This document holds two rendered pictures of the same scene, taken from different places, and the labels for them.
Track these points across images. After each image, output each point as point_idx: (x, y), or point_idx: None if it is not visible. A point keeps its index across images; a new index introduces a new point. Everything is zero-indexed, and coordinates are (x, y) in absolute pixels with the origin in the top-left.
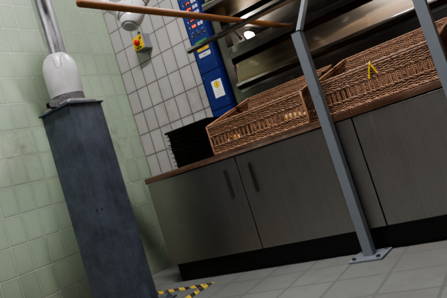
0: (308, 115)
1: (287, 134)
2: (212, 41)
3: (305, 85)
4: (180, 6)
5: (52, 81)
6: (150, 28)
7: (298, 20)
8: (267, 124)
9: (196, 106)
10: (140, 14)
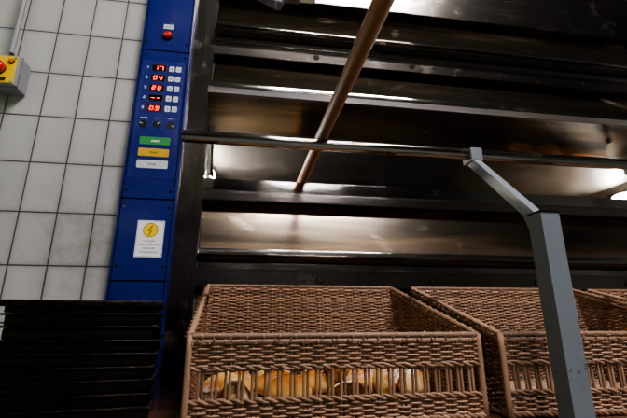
0: (487, 398)
1: None
2: (257, 145)
3: (457, 321)
4: (142, 64)
5: None
6: (43, 62)
7: (519, 195)
8: (378, 387)
9: (68, 253)
10: None
